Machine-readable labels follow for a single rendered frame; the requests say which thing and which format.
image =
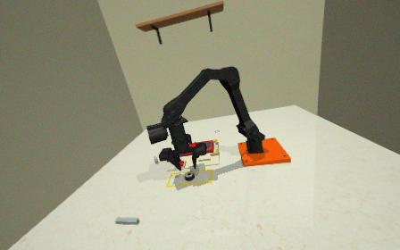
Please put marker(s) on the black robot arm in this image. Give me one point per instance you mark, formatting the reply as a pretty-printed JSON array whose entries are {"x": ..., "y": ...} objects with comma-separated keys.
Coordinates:
[{"x": 229, "y": 79}]

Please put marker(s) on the black wheel with grey hub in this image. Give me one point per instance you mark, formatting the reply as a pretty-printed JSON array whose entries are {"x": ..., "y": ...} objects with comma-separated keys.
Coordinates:
[{"x": 189, "y": 175}]

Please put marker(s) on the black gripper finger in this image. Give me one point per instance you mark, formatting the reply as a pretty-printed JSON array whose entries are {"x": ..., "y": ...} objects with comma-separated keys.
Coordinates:
[
  {"x": 175, "y": 162},
  {"x": 194, "y": 160}
]

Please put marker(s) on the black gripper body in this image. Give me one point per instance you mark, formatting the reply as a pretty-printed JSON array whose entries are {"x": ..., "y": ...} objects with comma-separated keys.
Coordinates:
[{"x": 181, "y": 146}]

